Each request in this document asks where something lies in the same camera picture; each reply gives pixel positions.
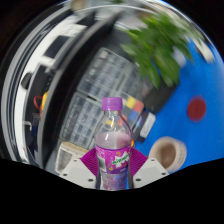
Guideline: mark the black case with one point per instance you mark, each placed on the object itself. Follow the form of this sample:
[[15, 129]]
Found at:
[[160, 98]]

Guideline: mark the dark workbench shelf unit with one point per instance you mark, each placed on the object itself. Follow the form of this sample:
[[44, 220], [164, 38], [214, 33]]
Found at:
[[56, 100]]

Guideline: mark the clear bottle with purple cap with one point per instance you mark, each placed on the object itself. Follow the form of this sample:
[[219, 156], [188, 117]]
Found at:
[[112, 150]]

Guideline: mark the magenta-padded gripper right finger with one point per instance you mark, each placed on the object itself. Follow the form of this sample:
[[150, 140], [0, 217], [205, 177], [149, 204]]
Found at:
[[150, 171]]

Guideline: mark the flat round red coaster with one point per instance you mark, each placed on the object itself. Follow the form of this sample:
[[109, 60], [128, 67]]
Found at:
[[196, 108]]

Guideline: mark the green potted plant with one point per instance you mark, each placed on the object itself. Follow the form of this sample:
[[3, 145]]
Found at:
[[160, 50]]

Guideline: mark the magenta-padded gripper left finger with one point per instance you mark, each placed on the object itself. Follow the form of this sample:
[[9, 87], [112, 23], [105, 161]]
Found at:
[[76, 171]]

